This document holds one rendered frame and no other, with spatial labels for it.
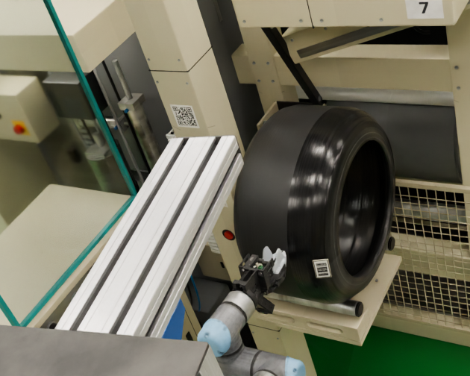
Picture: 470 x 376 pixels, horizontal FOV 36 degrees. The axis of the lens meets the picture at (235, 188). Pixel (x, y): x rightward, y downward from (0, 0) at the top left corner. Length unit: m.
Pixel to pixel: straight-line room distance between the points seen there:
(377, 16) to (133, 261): 1.28
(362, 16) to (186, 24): 0.45
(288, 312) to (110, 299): 1.56
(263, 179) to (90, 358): 1.27
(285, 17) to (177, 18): 0.31
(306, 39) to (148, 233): 1.48
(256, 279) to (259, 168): 0.32
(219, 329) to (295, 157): 0.50
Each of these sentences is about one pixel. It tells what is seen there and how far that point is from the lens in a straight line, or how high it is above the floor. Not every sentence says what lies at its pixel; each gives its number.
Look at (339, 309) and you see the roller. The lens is 2.18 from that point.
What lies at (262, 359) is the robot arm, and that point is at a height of 1.22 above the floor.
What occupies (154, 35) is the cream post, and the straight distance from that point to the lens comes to 1.93.
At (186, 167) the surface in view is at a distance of 0.87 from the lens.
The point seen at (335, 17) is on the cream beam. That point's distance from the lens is 1.96.
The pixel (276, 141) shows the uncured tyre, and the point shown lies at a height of 1.44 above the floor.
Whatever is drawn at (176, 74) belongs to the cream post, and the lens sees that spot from 1.96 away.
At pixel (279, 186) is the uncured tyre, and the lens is 1.88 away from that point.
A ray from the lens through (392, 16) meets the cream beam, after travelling 1.91.
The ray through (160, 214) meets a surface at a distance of 0.82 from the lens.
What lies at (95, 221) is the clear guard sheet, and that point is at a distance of 2.11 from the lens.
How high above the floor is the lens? 2.50
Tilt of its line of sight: 36 degrees down
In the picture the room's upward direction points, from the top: 19 degrees counter-clockwise
